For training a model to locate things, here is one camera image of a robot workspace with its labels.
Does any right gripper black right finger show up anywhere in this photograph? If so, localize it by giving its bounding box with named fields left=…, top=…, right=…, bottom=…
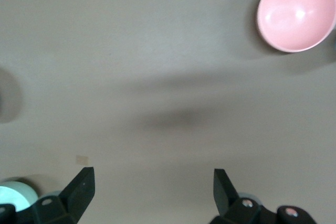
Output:
left=209, top=168, right=316, bottom=224

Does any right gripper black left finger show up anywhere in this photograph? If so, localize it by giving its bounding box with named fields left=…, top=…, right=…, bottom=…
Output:
left=0, top=166, right=95, bottom=224

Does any green bowl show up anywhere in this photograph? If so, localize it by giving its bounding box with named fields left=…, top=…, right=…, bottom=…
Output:
left=0, top=180, right=40, bottom=213

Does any pink bowl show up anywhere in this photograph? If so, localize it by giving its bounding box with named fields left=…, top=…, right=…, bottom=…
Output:
left=256, top=0, right=336, bottom=53

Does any brown tape patch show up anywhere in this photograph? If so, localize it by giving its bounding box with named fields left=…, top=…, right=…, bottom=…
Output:
left=75, top=155, right=89, bottom=166

